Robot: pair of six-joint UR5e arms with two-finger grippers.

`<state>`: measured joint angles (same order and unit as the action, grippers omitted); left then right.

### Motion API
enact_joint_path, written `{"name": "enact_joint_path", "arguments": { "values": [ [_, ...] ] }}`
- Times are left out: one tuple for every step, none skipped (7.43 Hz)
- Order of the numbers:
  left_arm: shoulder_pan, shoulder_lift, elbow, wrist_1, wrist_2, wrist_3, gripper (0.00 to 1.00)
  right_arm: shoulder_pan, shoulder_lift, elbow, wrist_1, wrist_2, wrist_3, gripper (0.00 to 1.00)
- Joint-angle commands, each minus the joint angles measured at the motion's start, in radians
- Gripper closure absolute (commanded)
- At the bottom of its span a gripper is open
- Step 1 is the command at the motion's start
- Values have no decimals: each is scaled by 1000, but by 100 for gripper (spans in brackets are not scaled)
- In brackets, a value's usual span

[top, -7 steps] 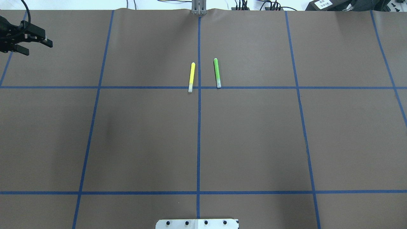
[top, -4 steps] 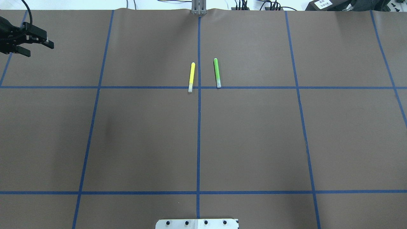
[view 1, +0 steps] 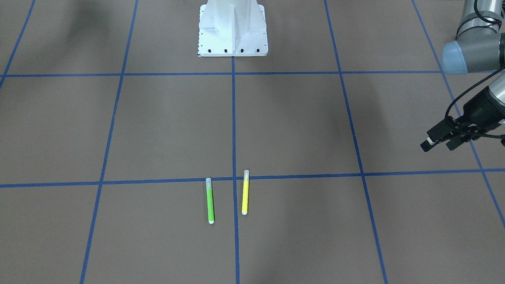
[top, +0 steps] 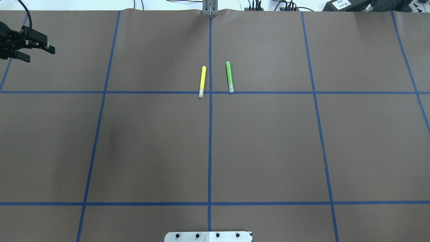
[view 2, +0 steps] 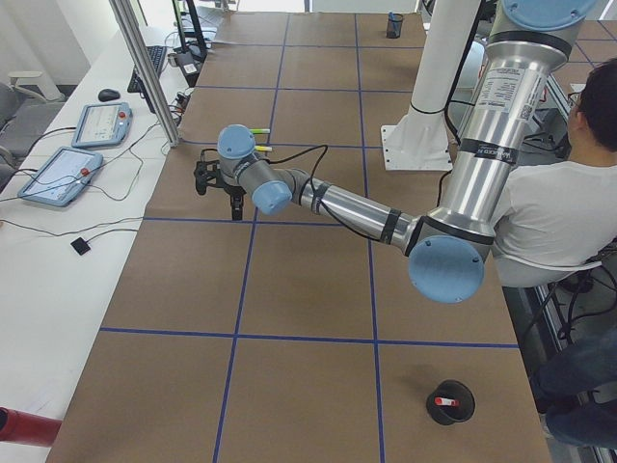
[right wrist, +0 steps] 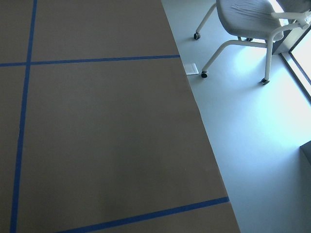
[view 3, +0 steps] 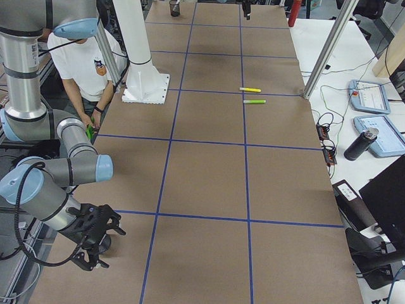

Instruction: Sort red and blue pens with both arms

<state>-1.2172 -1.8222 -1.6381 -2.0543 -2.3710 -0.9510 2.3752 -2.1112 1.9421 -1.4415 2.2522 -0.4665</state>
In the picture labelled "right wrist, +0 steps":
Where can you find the white floor plate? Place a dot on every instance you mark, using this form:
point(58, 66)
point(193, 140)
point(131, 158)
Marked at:
point(190, 69)

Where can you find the white office chair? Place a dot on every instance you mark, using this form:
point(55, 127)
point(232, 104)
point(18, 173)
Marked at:
point(257, 23)

